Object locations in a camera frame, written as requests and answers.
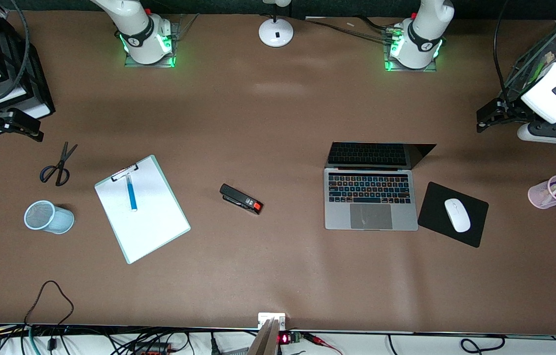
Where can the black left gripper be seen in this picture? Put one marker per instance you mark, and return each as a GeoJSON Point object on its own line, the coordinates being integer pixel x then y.
{"type": "Point", "coordinates": [510, 109]}

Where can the blue marker with white cap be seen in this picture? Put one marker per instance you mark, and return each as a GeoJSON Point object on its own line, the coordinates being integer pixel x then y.
{"type": "Point", "coordinates": [132, 195]}

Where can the silver laptop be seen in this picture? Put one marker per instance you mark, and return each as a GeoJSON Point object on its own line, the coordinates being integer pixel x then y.
{"type": "Point", "coordinates": [371, 217]}

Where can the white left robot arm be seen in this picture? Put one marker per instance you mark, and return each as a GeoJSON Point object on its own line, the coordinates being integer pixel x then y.
{"type": "Point", "coordinates": [423, 29]}

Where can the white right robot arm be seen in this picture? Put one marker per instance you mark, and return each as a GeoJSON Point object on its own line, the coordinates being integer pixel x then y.
{"type": "Point", "coordinates": [146, 29]}

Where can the bright green marker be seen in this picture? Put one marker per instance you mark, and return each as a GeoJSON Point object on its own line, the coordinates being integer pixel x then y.
{"type": "Point", "coordinates": [539, 73]}

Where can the black stacked document tray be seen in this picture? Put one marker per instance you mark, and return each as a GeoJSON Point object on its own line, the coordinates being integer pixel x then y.
{"type": "Point", "coordinates": [36, 93]}

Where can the pink translucent pen cup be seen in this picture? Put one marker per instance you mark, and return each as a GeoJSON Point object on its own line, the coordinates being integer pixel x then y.
{"type": "Point", "coordinates": [537, 197]}

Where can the white computer mouse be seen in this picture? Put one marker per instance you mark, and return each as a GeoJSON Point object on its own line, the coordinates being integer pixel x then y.
{"type": "Point", "coordinates": [457, 215]}

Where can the light blue mesh pen cup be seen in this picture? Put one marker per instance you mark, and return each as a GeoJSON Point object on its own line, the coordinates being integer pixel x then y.
{"type": "Point", "coordinates": [58, 222]}

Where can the black mouse pad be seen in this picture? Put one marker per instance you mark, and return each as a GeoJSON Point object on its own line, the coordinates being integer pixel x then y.
{"type": "Point", "coordinates": [435, 212]}

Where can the mint green clipboard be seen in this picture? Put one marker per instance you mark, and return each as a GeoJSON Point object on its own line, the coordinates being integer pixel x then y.
{"type": "Point", "coordinates": [125, 171]}

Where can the white paper sheet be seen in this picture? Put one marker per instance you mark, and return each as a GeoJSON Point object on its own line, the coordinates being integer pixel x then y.
{"type": "Point", "coordinates": [150, 227]}

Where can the white lamp stand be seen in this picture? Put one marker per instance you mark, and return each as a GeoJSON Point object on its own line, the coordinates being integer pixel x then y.
{"type": "Point", "coordinates": [276, 34]}

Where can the black stapler with red end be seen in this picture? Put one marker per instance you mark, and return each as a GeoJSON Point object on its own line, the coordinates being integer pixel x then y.
{"type": "Point", "coordinates": [238, 198]}

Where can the black orange power connector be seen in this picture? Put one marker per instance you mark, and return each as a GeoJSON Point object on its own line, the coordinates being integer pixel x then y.
{"type": "Point", "coordinates": [152, 349]}

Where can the circuit board with red display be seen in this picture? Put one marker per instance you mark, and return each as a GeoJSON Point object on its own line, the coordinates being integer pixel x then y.
{"type": "Point", "coordinates": [285, 338]}

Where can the clear left arm base plate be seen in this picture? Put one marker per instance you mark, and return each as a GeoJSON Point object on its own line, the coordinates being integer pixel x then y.
{"type": "Point", "coordinates": [408, 70]}

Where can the clear right arm base plate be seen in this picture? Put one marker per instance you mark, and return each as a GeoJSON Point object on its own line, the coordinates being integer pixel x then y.
{"type": "Point", "coordinates": [182, 27]}

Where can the white post bracket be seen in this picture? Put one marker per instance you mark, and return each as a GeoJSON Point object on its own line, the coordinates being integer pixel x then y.
{"type": "Point", "coordinates": [264, 316]}

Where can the aluminium profile post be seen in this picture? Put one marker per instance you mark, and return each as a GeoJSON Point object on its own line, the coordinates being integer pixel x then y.
{"type": "Point", "coordinates": [265, 340]}

